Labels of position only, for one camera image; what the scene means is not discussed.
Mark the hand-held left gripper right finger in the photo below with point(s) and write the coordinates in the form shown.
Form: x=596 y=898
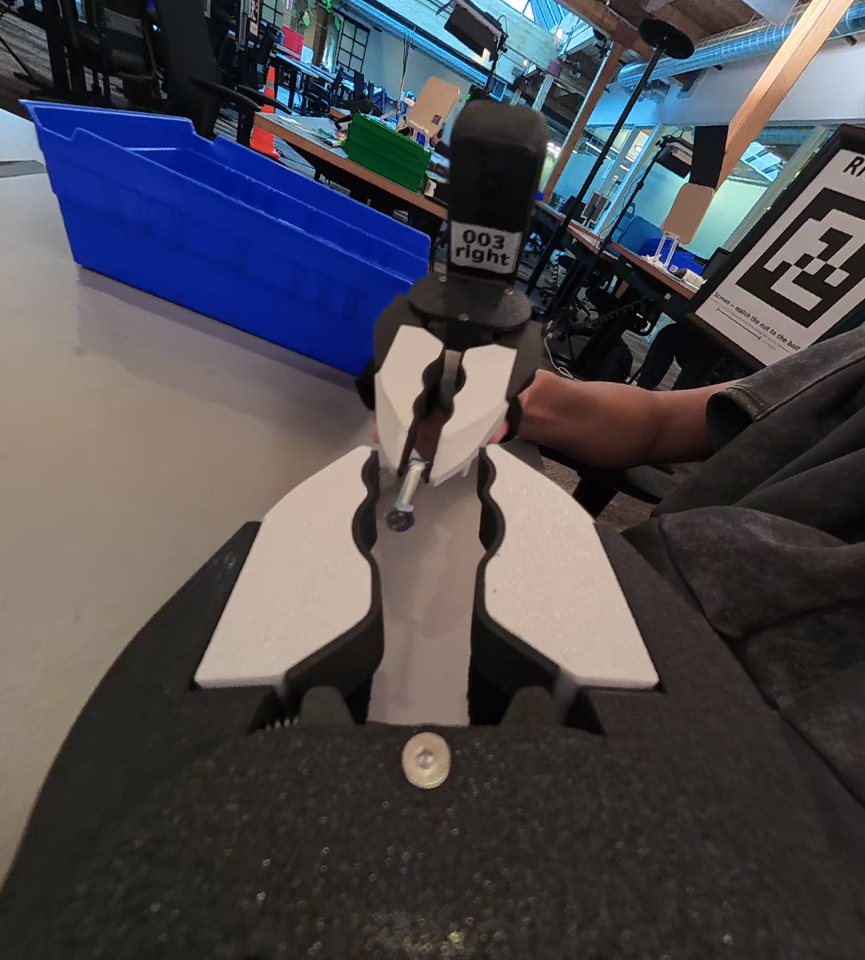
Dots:
x=560 y=592

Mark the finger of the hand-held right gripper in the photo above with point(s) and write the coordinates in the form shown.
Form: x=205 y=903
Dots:
x=481 y=405
x=399 y=390

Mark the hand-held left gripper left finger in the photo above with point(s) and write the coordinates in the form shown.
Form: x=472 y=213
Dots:
x=297 y=592

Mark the medium steel bolt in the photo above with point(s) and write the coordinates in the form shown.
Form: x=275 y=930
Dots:
x=411 y=487

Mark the steel hex nut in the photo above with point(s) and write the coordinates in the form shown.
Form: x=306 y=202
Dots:
x=395 y=525

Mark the blue plastic bin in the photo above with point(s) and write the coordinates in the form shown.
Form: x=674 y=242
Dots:
x=215 y=225

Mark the person's right forearm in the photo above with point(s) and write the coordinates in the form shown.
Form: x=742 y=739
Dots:
x=650 y=420

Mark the grey desk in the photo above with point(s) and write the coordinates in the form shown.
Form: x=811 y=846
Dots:
x=102 y=450

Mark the person's right hand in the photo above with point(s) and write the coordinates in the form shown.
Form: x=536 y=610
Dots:
x=552 y=412

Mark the wooden board stand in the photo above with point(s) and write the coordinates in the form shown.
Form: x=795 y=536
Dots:
x=432 y=105
x=691 y=210

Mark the stack of green bins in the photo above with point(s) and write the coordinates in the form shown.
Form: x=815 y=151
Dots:
x=387 y=150

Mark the wooden work table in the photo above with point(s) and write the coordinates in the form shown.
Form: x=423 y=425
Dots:
x=305 y=139

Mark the black light stand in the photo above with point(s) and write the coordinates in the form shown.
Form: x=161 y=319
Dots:
x=665 y=36

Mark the orange traffic cone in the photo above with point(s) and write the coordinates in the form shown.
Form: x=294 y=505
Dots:
x=266 y=127

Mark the black framed marker poster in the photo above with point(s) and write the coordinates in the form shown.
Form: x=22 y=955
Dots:
x=815 y=247

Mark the black office chair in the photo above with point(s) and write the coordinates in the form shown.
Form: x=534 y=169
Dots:
x=185 y=67

